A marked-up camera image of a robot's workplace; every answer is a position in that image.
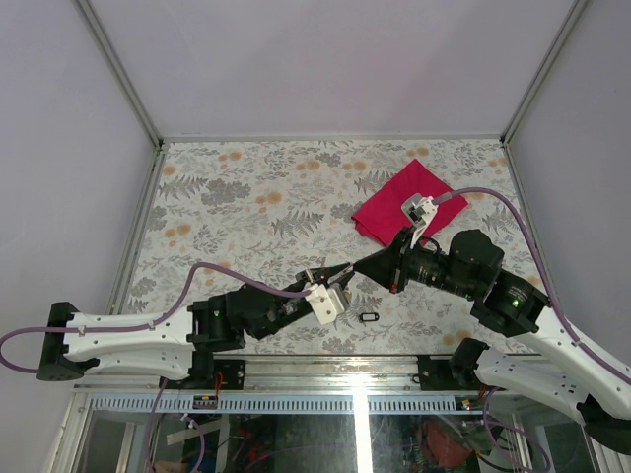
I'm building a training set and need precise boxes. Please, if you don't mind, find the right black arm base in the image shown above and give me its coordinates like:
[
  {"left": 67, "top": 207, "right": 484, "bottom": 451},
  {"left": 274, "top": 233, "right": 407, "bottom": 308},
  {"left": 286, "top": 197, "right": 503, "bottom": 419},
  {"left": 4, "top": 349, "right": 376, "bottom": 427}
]
[{"left": 411, "top": 355, "right": 462, "bottom": 392}]

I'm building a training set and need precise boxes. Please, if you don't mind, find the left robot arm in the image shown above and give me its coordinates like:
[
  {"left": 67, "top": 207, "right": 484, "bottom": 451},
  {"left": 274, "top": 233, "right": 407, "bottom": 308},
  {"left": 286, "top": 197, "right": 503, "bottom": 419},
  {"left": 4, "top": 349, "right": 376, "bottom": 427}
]
[{"left": 35, "top": 264, "right": 354, "bottom": 389}]

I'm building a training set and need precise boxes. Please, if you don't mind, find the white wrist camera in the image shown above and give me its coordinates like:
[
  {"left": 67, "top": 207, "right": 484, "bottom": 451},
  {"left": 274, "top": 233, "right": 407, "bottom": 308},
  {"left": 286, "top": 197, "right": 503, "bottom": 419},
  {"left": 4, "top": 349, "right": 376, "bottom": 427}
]
[
  {"left": 401, "top": 193, "right": 438, "bottom": 249},
  {"left": 305, "top": 283, "right": 349, "bottom": 325}
]

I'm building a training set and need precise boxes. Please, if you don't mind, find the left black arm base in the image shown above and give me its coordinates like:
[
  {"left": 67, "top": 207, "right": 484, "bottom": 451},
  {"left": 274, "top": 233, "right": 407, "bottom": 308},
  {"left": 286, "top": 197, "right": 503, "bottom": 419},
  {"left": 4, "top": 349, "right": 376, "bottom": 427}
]
[{"left": 189, "top": 359, "right": 246, "bottom": 391}]

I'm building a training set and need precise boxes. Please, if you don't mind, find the black tag key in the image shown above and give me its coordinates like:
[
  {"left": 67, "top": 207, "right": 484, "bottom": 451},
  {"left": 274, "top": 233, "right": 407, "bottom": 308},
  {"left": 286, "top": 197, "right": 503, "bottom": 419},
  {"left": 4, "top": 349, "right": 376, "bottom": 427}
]
[{"left": 358, "top": 312, "right": 380, "bottom": 323}]

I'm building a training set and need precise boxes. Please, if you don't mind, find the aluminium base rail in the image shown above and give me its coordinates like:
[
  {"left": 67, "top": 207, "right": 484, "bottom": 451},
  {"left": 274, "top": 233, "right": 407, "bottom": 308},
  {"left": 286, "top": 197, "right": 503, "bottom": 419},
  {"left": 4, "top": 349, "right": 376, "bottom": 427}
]
[{"left": 73, "top": 353, "right": 605, "bottom": 415}]

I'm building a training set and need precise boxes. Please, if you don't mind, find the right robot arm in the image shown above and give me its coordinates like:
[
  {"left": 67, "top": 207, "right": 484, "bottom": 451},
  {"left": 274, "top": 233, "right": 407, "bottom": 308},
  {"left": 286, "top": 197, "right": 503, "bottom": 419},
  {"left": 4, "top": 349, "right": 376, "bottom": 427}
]
[{"left": 354, "top": 229, "right": 630, "bottom": 454}]

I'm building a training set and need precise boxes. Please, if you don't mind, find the folded magenta cloth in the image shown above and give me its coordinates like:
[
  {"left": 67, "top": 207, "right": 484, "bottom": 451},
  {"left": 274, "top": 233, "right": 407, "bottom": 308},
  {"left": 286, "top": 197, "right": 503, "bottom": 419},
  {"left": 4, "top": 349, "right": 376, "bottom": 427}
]
[{"left": 352, "top": 160, "right": 453, "bottom": 246}]

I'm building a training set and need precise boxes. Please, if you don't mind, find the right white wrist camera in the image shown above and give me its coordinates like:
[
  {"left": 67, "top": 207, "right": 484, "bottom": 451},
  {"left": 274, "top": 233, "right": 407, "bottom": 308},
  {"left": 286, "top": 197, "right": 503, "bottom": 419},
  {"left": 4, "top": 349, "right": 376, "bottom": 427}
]
[{"left": 401, "top": 193, "right": 438, "bottom": 249}]

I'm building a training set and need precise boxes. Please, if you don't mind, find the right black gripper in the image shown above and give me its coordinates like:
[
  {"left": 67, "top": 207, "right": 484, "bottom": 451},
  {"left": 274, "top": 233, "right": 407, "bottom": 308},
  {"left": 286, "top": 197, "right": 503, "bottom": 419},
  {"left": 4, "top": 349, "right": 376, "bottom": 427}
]
[{"left": 353, "top": 225, "right": 477, "bottom": 299}]

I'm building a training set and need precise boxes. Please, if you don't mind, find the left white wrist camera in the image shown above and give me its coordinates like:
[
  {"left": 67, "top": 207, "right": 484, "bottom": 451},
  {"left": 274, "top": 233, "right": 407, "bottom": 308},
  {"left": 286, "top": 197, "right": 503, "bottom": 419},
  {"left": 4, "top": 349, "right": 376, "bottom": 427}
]
[{"left": 305, "top": 283, "right": 349, "bottom": 325}]

